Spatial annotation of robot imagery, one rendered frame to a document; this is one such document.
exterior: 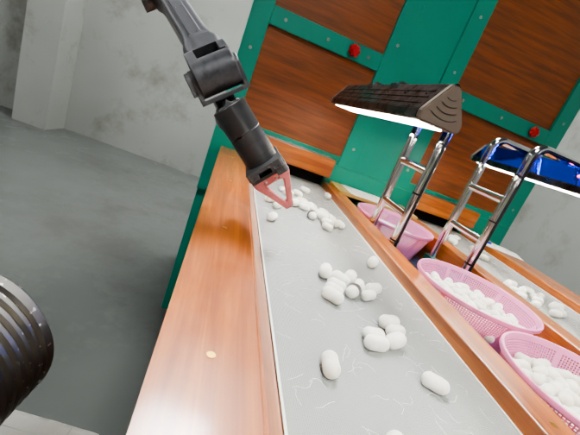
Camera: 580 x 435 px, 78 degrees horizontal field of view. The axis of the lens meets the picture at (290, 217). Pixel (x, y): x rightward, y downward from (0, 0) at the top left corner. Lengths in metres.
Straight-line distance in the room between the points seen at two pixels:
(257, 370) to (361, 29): 1.27
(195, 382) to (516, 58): 1.62
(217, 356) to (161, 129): 3.57
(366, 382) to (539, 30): 1.55
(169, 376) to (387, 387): 0.25
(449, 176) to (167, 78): 2.87
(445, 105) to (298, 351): 0.45
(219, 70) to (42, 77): 3.46
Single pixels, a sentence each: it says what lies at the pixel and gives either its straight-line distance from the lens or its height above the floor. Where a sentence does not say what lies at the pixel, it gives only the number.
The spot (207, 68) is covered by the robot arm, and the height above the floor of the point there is 0.99.
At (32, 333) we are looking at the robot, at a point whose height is 0.77.
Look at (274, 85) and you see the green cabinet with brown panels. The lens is 1.37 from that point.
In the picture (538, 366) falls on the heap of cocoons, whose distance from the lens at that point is 0.76.
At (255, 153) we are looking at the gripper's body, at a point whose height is 0.90.
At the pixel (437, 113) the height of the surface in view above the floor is 1.06.
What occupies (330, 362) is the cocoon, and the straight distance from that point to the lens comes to 0.41.
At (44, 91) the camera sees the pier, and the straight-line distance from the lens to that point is 3.99.
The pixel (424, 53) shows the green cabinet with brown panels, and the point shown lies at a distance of 1.53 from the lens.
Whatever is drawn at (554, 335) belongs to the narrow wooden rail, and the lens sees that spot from 0.94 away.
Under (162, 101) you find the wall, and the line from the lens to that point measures 3.83.
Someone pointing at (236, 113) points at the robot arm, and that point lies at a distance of 0.58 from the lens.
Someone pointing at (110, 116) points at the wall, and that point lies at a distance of 4.03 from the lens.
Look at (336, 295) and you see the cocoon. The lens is 0.55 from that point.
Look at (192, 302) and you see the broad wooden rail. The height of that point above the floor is 0.76.
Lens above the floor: 0.98
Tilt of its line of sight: 16 degrees down
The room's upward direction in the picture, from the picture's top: 21 degrees clockwise
